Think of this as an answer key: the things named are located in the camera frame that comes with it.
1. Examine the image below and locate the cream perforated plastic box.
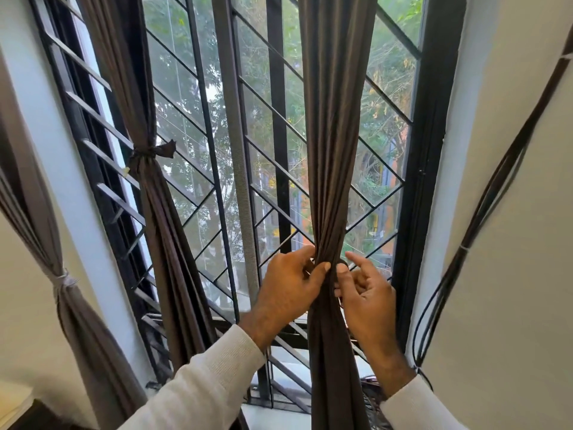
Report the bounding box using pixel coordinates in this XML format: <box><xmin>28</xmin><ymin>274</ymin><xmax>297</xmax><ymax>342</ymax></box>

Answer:
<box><xmin>0</xmin><ymin>380</ymin><xmax>36</xmax><ymax>426</ymax></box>

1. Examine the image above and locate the person's right forearm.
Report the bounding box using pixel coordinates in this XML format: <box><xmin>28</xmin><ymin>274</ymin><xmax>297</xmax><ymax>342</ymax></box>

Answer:
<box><xmin>379</xmin><ymin>374</ymin><xmax>469</xmax><ymax>430</ymax></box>

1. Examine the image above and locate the orange brick building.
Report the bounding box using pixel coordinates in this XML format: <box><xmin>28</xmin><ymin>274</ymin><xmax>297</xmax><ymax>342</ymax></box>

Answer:
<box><xmin>295</xmin><ymin>125</ymin><xmax>411</xmax><ymax>256</ymax></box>

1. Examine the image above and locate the person's right hand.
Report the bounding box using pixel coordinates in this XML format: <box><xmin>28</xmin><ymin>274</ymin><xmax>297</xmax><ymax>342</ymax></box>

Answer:
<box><xmin>333</xmin><ymin>251</ymin><xmax>417</xmax><ymax>398</ymax></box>

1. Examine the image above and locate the person's left forearm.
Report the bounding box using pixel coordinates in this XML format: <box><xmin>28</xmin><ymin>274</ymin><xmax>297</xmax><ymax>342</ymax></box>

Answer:
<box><xmin>118</xmin><ymin>325</ymin><xmax>267</xmax><ymax>430</ymax></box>

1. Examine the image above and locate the light grey curtain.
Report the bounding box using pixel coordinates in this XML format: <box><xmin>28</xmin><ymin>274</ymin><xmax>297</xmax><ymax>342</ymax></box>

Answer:
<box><xmin>0</xmin><ymin>48</ymin><xmax>149</xmax><ymax>430</ymax></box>

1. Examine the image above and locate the dark grey curtain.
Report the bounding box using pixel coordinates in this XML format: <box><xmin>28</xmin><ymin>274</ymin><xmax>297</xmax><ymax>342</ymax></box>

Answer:
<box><xmin>76</xmin><ymin>0</ymin><xmax>220</xmax><ymax>372</ymax></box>
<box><xmin>297</xmin><ymin>0</ymin><xmax>379</xmax><ymax>430</ymax></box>

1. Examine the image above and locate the bundle of black cables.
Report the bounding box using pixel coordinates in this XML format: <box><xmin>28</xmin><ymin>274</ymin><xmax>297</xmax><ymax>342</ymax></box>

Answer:
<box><xmin>411</xmin><ymin>26</ymin><xmax>573</xmax><ymax>390</ymax></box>

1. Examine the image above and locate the person's left hand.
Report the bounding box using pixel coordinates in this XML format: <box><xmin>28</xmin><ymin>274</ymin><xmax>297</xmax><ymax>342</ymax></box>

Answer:
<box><xmin>238</xmin><ymin>245</ymin><xmax>332</xmax><ymax>352</ymax></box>

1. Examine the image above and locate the light grey curtain tie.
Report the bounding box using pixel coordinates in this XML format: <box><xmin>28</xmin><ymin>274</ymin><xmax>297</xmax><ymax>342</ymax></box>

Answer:
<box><xmin>48</xmin><ymin>271</ymin><xmax>79</xmax><ymax>291</ymax></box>

